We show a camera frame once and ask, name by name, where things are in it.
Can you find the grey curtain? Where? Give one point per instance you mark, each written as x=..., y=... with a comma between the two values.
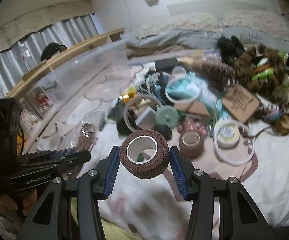
x=26, y=53

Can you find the wooden bedside shelf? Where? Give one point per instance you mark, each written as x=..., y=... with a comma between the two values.
x=54, y=62

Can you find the teal filled white hoop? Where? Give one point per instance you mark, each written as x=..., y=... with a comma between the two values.
x=182, y=90

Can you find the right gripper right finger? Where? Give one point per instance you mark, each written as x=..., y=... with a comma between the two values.
x=240, y=217

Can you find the brown bandage roll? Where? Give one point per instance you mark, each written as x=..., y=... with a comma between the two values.
x=191, y=144
x=145, y=154

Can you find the paper curtain valance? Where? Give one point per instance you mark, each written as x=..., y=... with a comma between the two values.
x=35, y=20

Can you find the green round plastic disc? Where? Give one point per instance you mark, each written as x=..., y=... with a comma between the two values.
x=167, y=115

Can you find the brown cardboard tag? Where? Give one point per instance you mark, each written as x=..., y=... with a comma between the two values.
x=240, y=103

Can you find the grey beige duvet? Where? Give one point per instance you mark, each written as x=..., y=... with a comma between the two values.
x=201, y=30

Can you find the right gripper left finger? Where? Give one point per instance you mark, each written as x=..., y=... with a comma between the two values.
x=69, y=209

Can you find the black box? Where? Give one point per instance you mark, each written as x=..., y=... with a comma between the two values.
x=166, y=65

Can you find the large white embroidery hoop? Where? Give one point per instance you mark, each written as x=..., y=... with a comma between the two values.
x=219, y=150

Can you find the clear plastic storage bin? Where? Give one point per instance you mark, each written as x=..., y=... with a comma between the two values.
x=81, y=89

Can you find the yellow toy block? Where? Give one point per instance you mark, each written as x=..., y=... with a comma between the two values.
x=131, y=93

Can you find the black visor cap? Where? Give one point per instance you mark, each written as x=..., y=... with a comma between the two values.
x=52, y=49

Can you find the white tape roll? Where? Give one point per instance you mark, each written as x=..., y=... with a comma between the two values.
x=228, y=135

